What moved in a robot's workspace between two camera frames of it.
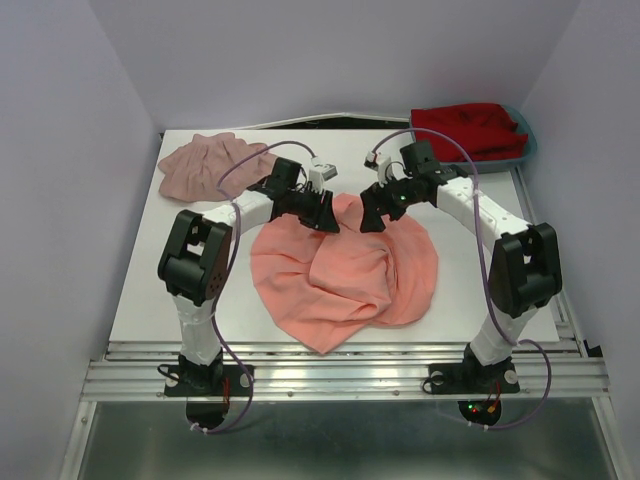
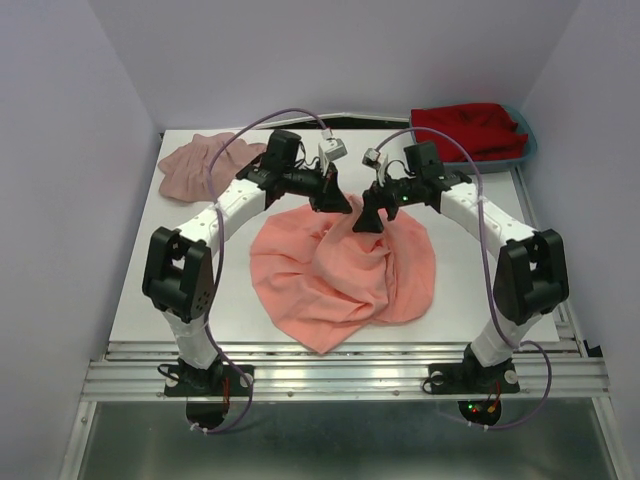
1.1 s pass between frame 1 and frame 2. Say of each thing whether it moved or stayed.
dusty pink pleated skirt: stayed
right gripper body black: stayed
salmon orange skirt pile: stayed
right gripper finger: stayed
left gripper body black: moved
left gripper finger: moved
